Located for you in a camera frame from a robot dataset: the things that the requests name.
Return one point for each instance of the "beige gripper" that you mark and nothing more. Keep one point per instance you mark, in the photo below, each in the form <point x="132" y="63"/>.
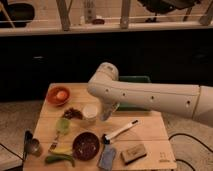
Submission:
<point x="105" y="112"/>

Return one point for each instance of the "light blue towel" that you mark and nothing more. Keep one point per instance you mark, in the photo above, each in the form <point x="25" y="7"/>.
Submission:
<point x="112" y="108"/>

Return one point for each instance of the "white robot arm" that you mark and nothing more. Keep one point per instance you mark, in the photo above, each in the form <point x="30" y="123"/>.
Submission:
<point x="189" y="101"/>

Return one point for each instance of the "white paper cup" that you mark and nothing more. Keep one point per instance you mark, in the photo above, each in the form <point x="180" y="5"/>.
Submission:
<point x="90" y="112"/>

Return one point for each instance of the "green plastic tray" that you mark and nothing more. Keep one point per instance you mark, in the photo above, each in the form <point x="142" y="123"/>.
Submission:
<point x="132" y="79"/>

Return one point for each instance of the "brown dried food pile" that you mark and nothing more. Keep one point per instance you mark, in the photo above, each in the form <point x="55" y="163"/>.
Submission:
<point x="72" y="113"/>

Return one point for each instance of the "dark red bowl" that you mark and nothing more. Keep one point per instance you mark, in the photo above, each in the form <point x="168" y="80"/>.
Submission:
<point x="85" y="146"/>

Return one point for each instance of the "orange egg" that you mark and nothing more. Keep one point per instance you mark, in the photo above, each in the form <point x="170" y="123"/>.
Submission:
<point x="61" y="95"/>

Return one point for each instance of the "orange bowl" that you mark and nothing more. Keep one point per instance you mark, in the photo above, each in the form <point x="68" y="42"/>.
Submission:
<point x="53" y="100"/>

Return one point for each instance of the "brown sponge block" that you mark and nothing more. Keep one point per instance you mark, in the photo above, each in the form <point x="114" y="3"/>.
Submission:
<point x="134" y="153"/>

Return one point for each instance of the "yellow banana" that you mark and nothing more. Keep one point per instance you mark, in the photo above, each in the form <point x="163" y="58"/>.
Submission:
<point x="59" y="150"/>

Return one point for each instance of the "green cucumber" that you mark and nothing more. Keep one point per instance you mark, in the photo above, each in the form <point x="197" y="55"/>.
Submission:
<point x="57" y="158"/>

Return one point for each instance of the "metal ladle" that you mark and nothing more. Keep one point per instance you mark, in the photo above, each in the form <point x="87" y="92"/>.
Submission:
<point x="32" y="145"/>

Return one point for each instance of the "black office chair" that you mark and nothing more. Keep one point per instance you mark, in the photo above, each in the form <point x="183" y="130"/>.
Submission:
<point x="166" y="6"/>

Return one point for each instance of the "black chair left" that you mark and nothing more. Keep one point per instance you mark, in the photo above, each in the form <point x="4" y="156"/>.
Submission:
<point x="20" y="13"/>

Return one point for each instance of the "white handled brush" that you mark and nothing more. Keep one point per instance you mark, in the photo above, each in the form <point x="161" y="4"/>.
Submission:
<point x="106" y="138"/>

